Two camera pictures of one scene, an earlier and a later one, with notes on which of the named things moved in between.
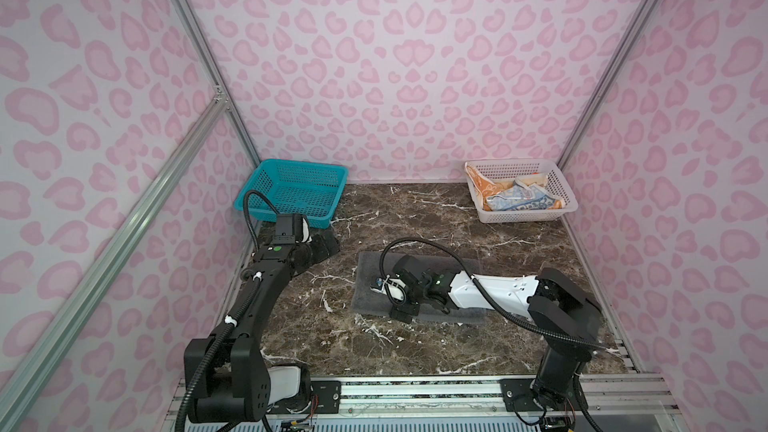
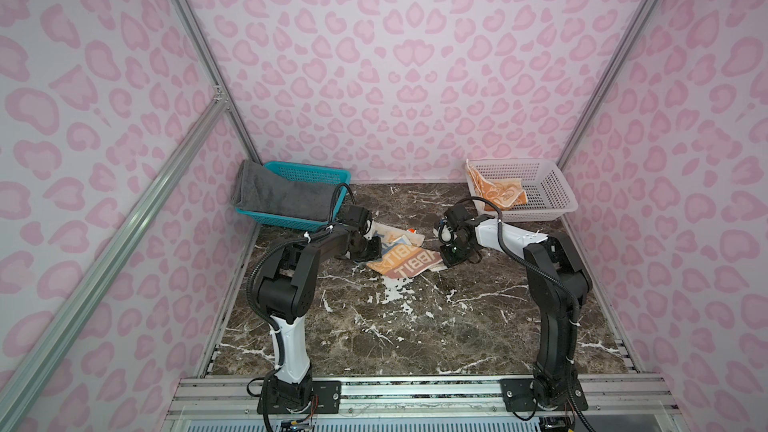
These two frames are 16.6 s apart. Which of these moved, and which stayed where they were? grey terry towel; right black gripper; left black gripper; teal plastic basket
Moved: right black gripper; left black gripper; grey terry towel
Stayed: teal plastic basket
